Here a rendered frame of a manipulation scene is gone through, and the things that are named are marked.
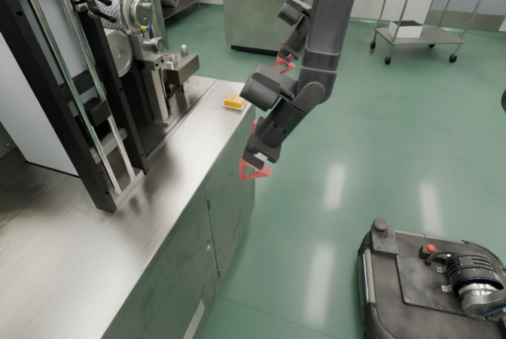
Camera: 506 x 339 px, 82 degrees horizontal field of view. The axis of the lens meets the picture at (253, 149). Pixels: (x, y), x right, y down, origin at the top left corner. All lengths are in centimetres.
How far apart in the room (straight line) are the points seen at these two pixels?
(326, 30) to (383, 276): 122
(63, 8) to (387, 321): 141
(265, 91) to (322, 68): 11
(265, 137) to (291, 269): 120
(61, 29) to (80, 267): 48
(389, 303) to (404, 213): 79
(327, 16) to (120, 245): 63
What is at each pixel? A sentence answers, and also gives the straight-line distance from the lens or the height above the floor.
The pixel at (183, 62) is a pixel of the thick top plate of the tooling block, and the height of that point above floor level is 103.
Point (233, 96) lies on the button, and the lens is 114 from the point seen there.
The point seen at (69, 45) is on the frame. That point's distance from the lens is 69.
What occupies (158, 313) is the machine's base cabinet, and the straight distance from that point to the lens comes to 95.
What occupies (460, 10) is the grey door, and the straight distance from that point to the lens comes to 557.
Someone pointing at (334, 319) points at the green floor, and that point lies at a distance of 163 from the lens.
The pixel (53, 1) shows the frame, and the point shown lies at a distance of 67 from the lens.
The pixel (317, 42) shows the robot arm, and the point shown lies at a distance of 47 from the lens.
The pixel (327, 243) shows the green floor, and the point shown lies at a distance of 181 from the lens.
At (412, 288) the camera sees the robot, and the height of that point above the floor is 26.
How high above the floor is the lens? 150
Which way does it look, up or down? 40 degrees down
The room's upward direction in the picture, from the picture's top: straight up
